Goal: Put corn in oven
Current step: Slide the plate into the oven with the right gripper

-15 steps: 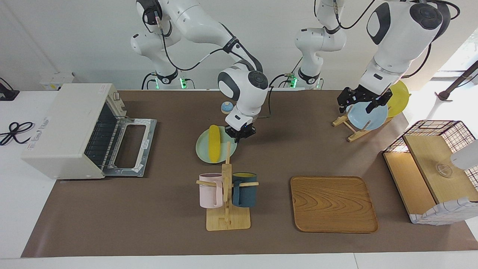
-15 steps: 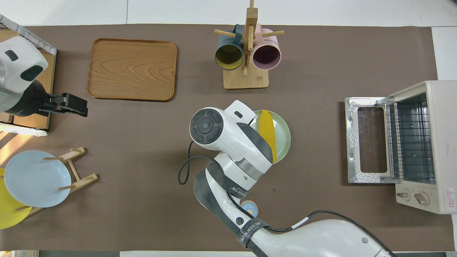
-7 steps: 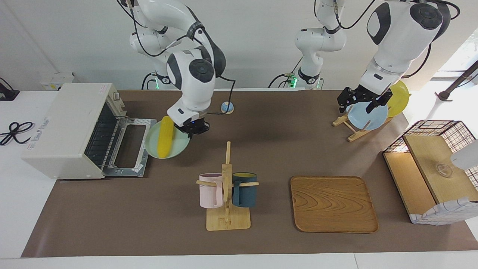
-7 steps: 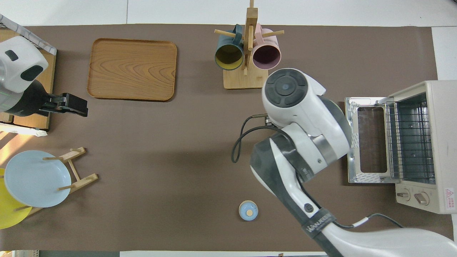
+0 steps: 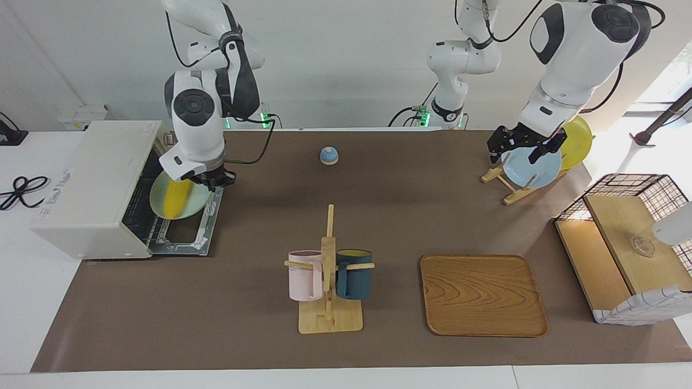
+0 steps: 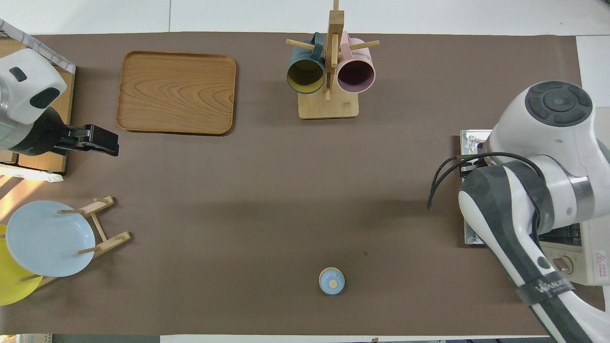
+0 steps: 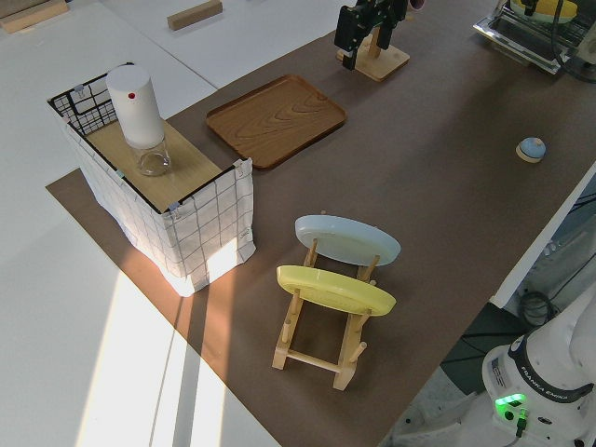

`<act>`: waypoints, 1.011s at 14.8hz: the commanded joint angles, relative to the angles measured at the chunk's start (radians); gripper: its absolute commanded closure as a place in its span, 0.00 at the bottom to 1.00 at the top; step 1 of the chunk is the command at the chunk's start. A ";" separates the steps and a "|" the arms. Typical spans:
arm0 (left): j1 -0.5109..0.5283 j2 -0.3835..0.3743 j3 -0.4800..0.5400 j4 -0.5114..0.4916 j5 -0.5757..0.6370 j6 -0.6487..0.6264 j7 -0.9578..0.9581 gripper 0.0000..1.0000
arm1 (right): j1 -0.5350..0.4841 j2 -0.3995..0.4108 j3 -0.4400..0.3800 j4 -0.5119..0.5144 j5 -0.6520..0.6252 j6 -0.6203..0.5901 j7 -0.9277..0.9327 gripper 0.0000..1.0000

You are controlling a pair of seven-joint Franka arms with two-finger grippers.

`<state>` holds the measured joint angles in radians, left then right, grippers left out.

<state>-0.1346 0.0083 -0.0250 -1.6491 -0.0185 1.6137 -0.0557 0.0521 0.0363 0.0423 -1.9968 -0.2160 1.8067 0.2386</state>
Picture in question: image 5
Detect light blue plate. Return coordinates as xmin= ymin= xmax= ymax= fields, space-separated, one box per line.
xmin=501 ymin=146 xmax=563 ymax=190

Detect black coiled cable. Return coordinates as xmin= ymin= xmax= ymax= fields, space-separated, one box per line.
xmin=0 ymin=176 xmax=50 ymax=211

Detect white checkered cloth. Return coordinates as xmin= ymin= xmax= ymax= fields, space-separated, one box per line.
xmin=592 ymin=285 xmax=692 ymax=326

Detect wooden shelf with wire basket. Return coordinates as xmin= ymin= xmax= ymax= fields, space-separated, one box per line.
xmin=554 ymin=173 xmax=692 ymax=326

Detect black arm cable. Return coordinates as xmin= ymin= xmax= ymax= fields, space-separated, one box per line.
xmin=484 ymin=0 xmax=667 ymax=114
xmin=223 ymin=116 xmax=277 ymax=165

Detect yellow corn cob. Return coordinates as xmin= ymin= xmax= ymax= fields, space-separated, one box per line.
xmin=164 ymin=178 xmax=194 ymax=219

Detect brown table mat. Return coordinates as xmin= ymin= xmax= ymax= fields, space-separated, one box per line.
xmin=31 ymin=129 xmax=692 ymax=373

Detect wooden mug tree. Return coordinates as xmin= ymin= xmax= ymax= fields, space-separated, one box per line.
xmin=284 ymin=204 xmax=375 ymax=334

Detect white socket box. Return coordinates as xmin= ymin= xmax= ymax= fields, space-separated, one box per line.
xmin=57 ymin=104 xmax=109 ymax=131

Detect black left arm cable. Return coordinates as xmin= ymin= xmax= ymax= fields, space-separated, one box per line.
xmin=484 ymin=0 xmax=667 ymax=114

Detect pale green plate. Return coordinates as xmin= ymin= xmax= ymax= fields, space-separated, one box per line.
xmin=150 ymin=172 xmax=209 ymax=220

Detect yellow plate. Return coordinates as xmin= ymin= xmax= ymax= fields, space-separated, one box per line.
xmin=557 ymin=115 xmax=594 ymax=171

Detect dark blue mug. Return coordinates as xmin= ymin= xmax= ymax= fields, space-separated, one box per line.
xmin=335 ymin=249 xmax=373 ymax=301

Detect black desk mount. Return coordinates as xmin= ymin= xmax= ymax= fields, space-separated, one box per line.
xmin=0 ymin=112 xmax=29 ymax=146

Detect white rounded object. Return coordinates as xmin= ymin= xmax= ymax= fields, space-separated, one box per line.
xmin=651 ymin=203 xmax=692 ymax=246

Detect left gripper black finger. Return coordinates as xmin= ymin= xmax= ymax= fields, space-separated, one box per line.
xmin=529 ymin=135 xmax=568 ymax=165
xmin=488 ymin=129 xmax=511 ymax=164

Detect small clear glass dish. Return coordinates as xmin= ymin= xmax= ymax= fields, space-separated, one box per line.
xmin=630 ymin=236 xmax=656 ymax=257

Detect wooden plate rack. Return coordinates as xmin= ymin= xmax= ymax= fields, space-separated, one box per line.
xmin=481 ymin=161 xmax=568 ymax=206

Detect pink mug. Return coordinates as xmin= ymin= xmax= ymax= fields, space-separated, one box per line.
xmin=288 ymin=250 xmax=325 ymax=302

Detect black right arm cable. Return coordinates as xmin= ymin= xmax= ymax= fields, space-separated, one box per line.
xmin=223 ymin=116 xmax=277 ymax=165

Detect black stand pole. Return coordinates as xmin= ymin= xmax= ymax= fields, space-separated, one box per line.
xmin=630 ymin=86 xmax=692 ymax=147

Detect wooden serving tray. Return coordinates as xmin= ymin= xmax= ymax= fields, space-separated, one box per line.
xmin=420 ymin=254 xmax=548 ymax=338

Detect white toaster oven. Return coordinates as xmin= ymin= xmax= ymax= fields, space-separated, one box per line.
xmin=31 ymin=120 xmax=225 ymax=260

